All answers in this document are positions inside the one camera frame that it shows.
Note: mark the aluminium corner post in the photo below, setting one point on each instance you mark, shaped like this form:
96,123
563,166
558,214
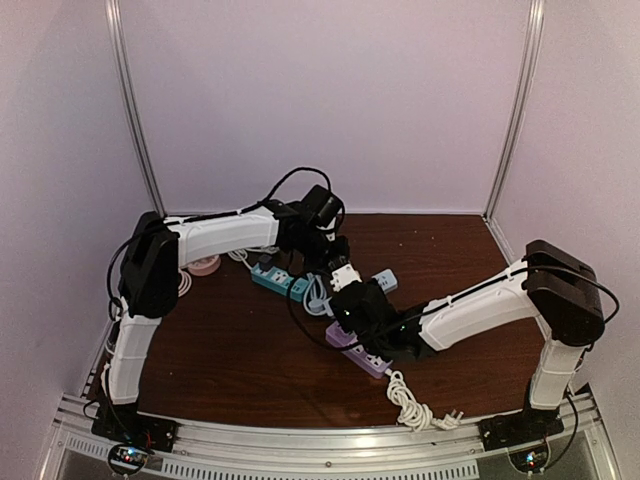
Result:
131,108
528,65

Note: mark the pink round plug adapter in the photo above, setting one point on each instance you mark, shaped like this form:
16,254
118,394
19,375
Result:
205,266

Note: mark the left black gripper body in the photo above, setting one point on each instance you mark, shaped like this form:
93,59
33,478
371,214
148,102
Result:
318,255

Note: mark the blue-grey power strip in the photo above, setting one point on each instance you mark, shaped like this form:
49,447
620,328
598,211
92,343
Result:
387,280

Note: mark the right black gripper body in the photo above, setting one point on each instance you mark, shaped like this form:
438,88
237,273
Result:
376,349

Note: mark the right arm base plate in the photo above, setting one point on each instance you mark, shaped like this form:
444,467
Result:
528,425

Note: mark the aluminium front rail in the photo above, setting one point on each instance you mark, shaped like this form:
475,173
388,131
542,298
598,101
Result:
217,451

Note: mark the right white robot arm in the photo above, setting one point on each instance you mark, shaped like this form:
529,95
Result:
546,283

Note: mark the purple power strip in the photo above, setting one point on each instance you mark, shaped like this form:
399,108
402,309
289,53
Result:
373,365

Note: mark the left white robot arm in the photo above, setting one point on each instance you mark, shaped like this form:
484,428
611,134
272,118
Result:
159,248

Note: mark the white plug adapter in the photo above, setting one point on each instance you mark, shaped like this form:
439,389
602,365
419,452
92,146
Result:
344,276

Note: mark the right aluminium corner post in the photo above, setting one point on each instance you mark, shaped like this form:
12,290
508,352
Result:
528,65

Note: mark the small dark plug charger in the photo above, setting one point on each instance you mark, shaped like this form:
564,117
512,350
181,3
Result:
265,262

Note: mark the left aluminium corner post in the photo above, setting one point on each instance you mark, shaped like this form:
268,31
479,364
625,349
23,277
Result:
131,108

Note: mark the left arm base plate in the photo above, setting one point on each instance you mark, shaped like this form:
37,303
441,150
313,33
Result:
125,425

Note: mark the teal power strip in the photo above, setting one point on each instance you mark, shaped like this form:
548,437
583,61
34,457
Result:
278,281

